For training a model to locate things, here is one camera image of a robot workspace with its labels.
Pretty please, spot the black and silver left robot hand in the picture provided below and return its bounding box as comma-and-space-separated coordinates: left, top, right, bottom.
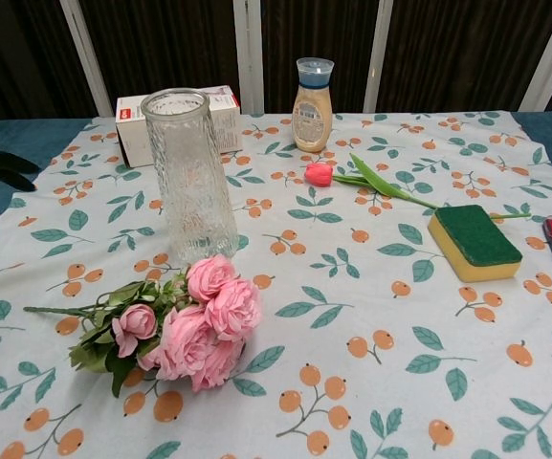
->
0, 150, 42, 211

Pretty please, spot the pink rose bouquet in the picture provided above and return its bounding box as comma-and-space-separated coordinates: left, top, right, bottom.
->
22, 253, 263, 398

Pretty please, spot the clear textured glass vase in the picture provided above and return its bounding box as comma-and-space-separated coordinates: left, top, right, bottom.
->
140, 88, 239, 267

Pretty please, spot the white cardboard product box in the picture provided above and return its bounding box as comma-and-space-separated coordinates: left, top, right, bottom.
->
115, 84, 244, 168

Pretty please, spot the beige bottle with clear cap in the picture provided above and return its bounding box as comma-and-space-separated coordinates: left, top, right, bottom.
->
292, 56, 336, 154

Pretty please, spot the pink tulip with green stem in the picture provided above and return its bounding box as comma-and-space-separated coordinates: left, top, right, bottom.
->
303, 152, 533, 224

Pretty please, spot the fruit and leaf print tablecloth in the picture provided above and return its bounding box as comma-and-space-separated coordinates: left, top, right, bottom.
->
0, 110, 552, 459

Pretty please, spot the yellow sponge with green pad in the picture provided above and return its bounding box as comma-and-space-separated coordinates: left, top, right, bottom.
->
427, 204, 524, 283

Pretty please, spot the white frame post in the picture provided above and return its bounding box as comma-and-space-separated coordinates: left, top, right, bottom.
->
362, 0, 394, 114
232, 0, 263, 116
519, 0, 552, 112
59, 0, 117, 119

